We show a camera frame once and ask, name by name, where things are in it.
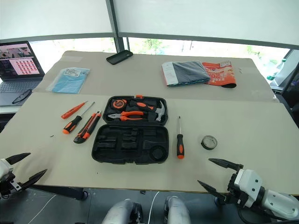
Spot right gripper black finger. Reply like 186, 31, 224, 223
208, 158, 244, 172
197, 180, 227, 205

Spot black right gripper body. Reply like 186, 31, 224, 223
225, 169, 249, 209

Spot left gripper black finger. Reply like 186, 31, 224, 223
14, 169, 48, 189
5, 153, 31, 166

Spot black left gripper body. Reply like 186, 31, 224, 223
0, 174, 21, 199

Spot black orange handled screwdriver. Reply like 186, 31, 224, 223
62, 101, 95, 134
176, 116, 185, 160

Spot orange tester screwdriver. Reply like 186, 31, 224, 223
61, 100, 89, 120

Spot orange black utility knife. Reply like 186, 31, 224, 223
73, 111, 102, 144

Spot black plastic tool case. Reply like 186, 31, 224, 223
91, 94, 170, 166

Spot black electrical tape roll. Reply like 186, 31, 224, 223
200, 135, 219, 150

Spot black table leg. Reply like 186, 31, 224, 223
30, 184, 89, 201

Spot silver right robot leg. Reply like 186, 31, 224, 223
163, 196, 192, 224

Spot black framed eyeglasses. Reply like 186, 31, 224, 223
11, 88, 33, 105

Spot orange red printed packet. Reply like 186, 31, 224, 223
201, 60, 238, 86

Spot light blue plastic packet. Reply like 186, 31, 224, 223
45, 67, 91, 94

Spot black office chair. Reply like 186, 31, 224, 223
271, 50, 299, 115

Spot open grey laptop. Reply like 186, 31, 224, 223
0, 41, 45, 107

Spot dark folded cloth package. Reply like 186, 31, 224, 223
161, 61, 211, 88

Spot clear bottle green label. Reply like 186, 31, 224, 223
266, 58, 287, 82

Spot orange black tape measure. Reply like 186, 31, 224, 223
111, 98, 128, 110

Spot black phone case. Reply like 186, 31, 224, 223
106, 49, 134, 65

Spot white roller blind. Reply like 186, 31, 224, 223
0, 0, 117, 40
112, 0, 299, 46

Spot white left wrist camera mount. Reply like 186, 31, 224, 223
0, 158, 14, 185

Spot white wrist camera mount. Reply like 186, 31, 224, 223
233, 168, 266, 208
0, 158, 14, 185

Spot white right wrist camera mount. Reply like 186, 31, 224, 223
233, 168, 266, 208

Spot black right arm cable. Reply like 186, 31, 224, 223
237, 206, 276, 224

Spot white cable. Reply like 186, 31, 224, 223
148, 190, 161, 224

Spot claw hammer orange black handle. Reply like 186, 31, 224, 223
129, 100, 167, 122

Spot orange handled pliers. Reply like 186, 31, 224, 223
107, 110, 144, 122

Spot dark grey window frame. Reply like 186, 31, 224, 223
0, 0, 299, 56

